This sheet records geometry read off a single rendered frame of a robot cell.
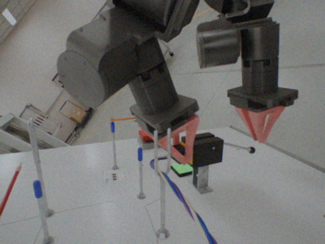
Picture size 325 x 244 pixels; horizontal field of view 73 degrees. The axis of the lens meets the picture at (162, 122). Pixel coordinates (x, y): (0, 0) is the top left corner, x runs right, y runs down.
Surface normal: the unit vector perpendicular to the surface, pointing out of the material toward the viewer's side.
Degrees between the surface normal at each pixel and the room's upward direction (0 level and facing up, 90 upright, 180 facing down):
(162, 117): 27
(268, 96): 40
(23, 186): 50
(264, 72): 73
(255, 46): 58
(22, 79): 90
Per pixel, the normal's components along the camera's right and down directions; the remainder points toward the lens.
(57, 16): 0.41, 0.16
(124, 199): 0.00, -0.96
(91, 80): -0.46, 0.55
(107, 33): 0.29, -0.58
